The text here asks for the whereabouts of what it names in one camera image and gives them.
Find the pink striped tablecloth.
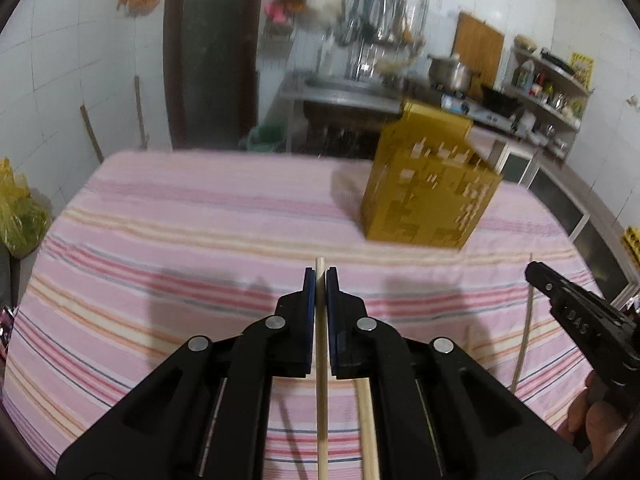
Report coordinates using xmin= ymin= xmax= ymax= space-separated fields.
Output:
xmin=2 ymin=152 xmax=594 ymax=468

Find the yellow wall poster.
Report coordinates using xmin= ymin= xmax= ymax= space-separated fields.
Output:
xmin=570 ymin=52 xmax=594 ymax=89

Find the dark glass door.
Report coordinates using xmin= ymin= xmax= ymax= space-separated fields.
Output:
xmin=163 ymin=0 xmax=262 ymax=150

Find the yellow perforated utensil holder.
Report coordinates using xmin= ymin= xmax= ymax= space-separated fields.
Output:
xmin=360 ymin=100 xmax=501 ymax=250

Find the right human hand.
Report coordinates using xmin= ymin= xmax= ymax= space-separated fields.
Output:
xmin=556 ymin=370 xmax=627 ymax=469

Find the yellow plastic bag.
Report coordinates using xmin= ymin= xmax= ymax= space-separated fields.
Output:
xmin=0 ymin=157 xmax=52 ymax=260

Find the steel cooking pot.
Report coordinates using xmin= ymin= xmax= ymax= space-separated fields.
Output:
xmin=428 ymin=54 xmax=480 ymax=94

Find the hanging utensil rack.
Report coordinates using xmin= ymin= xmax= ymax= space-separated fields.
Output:
xmin=335 ymin=0 xmax=425 ymax=51

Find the corner wall shelf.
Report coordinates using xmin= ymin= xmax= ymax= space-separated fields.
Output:
xmin=501 ymin=35 xmax=592 ymax=160

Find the wooden cutting board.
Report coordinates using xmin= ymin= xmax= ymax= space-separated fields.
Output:
xmin=452 ymin=12 xmax=504 ymax=100

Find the black wok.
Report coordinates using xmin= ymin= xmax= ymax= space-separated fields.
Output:
xmin=480 ymin=84 xmax=522 ymax=118

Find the gas stove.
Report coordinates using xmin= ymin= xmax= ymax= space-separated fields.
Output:
xmin=440 ymin=93 xmax=513 ymax=132

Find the steel kitchen sink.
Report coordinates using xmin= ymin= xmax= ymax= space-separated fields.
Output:
xmin=279 ymin=72 xmax=402 ymax=114

